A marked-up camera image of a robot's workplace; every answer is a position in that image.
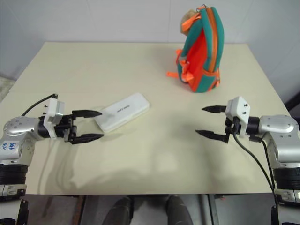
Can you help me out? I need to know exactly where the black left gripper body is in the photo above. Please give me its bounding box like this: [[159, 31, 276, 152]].
[[54, 113, 78, 143]]

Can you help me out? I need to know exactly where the white rectangular case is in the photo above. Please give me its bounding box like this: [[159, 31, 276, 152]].
[[93, 92, 150, 133]]

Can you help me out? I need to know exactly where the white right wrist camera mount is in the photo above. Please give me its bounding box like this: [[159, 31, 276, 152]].
[[225, 96, 251, 137]]

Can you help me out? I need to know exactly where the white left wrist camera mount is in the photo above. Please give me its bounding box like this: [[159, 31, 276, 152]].
[[43, 97, 66, 139]]

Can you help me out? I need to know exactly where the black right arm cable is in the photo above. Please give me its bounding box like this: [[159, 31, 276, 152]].
[[232, 132, 278, 192]]

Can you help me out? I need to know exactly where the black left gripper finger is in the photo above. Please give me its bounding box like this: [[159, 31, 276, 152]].
[[70, 133, 105, 144], [71, 109, 103, 119]]

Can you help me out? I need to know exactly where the dark rounded shape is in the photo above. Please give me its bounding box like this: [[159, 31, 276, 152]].
[[165, 195, 194, 225], [108, 196, 135, 225]]

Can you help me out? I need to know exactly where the teal and orange backpack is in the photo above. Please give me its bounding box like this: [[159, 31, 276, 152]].
[[165, 6, 226, 94]]

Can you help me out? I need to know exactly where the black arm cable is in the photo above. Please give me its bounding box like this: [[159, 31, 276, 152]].
[[232, 132, 278, 192], [21, 93, 59, 117]]

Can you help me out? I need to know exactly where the beige plush toy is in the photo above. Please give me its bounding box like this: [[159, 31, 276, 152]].
[[180, 9, 200, 35]]

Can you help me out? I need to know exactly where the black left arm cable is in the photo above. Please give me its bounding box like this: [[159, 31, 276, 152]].
[[21, 93, 59, 117]]

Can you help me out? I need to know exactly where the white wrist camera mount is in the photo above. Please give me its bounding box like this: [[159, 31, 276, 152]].
[[225, 96, 251, 137], [43, 97, 66, 139]]

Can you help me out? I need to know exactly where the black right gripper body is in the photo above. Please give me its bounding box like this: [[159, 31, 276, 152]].
[[224, 116, 242, 141]]

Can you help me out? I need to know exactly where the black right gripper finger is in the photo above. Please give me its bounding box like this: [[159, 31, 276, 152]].
[[195, 129, 230, 144], [202, 105, 227, 114]]

